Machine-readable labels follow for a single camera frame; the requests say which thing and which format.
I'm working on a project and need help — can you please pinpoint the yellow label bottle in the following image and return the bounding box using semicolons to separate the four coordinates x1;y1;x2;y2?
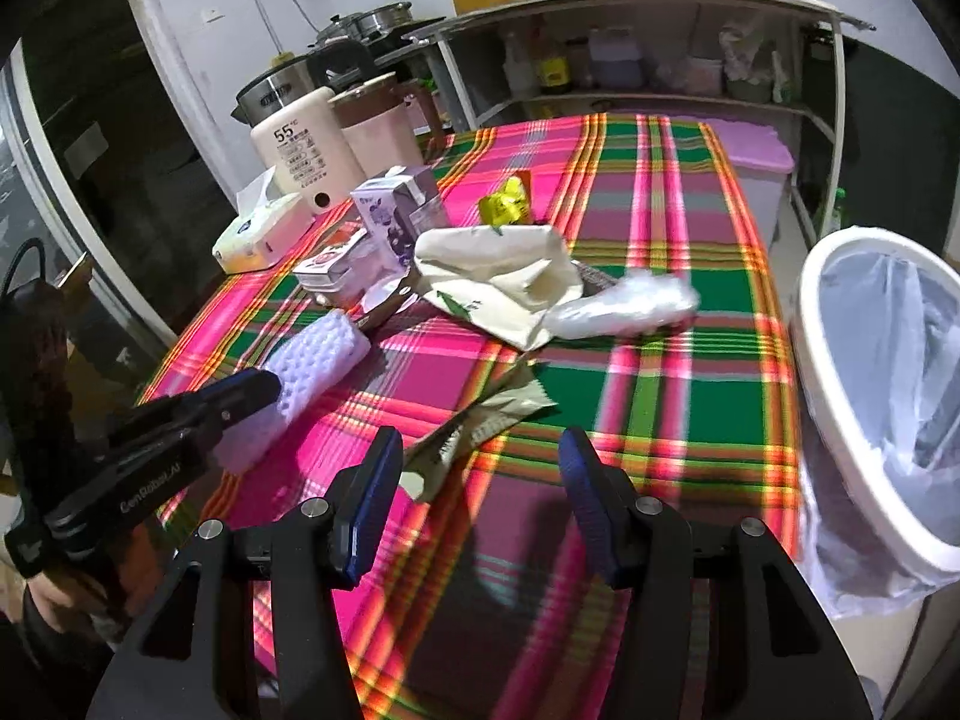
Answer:
536;37;571;95

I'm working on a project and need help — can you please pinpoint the purple milk carton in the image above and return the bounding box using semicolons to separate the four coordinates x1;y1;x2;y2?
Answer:
350;165;451;271

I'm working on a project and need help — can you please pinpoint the cream paper bag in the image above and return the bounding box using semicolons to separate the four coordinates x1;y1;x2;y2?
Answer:
412;223;586;352

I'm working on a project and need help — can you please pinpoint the steel electric kettle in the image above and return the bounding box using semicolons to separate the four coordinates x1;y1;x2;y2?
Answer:
231;37;376;128

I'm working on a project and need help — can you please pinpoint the brown and white pitcher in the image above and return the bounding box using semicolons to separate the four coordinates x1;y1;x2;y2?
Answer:
330;73;443;177

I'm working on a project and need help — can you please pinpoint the white shelf counter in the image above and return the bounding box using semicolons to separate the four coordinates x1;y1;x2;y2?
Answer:
401;0;875;241

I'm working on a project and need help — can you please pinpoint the white trash bin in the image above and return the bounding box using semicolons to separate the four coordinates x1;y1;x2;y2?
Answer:
789;227;960;578

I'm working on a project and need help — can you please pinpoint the white purple foam sponge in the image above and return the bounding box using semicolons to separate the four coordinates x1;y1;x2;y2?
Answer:
212;313;374;475

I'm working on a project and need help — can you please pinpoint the strawberry milk carton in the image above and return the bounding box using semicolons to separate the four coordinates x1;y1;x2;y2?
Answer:
292;221;372;308

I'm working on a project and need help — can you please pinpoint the purple plastic container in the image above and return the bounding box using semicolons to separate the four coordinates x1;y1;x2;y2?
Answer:
589;26;646;89

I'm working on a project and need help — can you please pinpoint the person's left hand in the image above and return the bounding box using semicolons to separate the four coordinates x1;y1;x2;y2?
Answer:
22;570;113;635

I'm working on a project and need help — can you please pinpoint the green wrapper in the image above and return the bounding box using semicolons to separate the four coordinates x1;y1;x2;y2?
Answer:
401;356;557;503

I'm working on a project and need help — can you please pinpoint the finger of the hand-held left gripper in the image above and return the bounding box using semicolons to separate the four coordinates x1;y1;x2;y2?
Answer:
105;369;284;467

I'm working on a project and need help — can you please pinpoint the cream electric kettle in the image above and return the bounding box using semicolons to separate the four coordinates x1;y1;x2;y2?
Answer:
250;86;359;217

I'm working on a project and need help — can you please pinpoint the yellow snack packet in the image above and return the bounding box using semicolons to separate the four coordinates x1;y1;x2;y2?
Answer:
478;171;535;230

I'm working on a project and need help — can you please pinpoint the purple lidded storage box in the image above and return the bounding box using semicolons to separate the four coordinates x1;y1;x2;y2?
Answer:
667;118;796;248

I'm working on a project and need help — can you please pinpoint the tissue pack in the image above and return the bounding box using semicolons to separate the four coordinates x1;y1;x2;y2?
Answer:
211;165;316;275

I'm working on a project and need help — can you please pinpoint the clear plastic bag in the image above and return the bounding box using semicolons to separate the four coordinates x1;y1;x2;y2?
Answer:
541;270;702;340

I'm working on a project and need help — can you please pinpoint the black cable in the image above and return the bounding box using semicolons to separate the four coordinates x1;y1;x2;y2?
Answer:
0;238;47;295

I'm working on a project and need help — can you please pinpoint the brown wrapper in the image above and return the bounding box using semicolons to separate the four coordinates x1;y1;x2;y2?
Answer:
352;274;425;331

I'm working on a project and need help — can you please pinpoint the bundle of plastic bags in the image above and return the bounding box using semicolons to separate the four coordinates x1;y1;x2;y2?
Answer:
720;22;775;103

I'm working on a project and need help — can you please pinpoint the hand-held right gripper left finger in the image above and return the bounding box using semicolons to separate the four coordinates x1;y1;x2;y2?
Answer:
86;426;406;720

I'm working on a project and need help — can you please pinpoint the steel pot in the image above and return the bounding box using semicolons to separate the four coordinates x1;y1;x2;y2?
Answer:
356;1;417;40
315;13;362;47

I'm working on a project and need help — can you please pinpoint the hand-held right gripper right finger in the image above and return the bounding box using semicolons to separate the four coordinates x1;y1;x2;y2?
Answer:
556;426;875;720

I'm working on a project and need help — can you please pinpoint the plaid tablecloth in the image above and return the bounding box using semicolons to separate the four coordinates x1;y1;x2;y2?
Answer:
139;112;807;720

